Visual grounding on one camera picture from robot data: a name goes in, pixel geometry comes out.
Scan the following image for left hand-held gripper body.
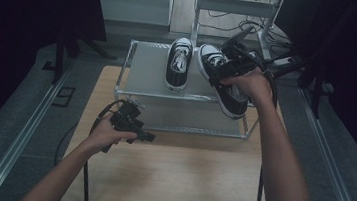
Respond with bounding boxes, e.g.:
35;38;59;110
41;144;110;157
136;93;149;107
100;94;149;159

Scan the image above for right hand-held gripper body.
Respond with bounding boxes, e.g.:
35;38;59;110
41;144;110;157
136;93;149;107
207;21;269;90

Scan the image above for black white canvas sneaker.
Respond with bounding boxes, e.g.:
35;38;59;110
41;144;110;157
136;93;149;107
190;42;255;122
162;35;195;95

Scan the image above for grey metal shoe rack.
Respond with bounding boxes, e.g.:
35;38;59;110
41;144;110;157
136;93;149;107
109;37;268;143

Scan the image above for person's left hand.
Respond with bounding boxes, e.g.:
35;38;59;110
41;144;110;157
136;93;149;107
84;110;141;160

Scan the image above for person's right hand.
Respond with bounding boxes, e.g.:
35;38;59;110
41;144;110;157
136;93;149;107
216;64;277;110

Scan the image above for white power strip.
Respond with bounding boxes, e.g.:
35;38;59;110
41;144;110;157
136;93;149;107
270;54;297;69

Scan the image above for white metal stand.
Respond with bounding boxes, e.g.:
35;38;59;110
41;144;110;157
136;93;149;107
189;0;288;60

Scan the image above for black tripod stand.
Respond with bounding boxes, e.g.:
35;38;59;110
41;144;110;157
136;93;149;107
40;25;121;92

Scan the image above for dark curtain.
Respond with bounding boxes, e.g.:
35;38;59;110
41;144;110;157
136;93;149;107
0;0;112;166
259;0;357;183

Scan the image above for black floor cables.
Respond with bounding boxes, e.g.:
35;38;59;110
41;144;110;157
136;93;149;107
195;0;297;48

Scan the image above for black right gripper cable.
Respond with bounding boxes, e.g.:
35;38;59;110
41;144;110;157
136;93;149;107
219;45;284;201

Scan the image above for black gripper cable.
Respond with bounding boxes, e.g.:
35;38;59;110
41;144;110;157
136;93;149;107
219;45;284;201
49;92;126;201

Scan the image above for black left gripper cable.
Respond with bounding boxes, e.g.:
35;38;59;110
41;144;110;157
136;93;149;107
49;92;126;201

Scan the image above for aluminium floor rail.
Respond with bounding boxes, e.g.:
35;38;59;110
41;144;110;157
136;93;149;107
0;53;75;201
286;87;357;201

